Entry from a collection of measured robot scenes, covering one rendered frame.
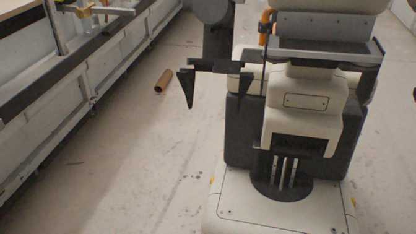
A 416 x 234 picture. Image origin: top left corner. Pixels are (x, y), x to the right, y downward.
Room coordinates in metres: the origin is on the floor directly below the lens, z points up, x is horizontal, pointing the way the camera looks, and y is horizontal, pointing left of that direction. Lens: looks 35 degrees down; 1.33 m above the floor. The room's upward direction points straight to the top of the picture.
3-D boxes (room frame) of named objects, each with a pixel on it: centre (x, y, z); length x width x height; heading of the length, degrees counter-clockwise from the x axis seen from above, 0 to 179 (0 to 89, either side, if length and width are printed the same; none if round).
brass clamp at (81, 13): (1.72, 0.65, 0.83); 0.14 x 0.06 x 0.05; 169
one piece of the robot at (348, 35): (0.74, -0.28, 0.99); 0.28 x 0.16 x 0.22; 78
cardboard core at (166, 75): (2.41, 0.37, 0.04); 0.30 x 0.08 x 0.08; 169
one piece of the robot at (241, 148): (1.12, -0.35, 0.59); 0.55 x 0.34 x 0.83; 78
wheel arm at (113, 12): (1.73, 0.60, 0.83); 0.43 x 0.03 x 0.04; 79
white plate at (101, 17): (1.91, 0.59, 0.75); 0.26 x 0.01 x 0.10; 169
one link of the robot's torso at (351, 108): (0.85, -0.36, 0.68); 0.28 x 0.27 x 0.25; 78
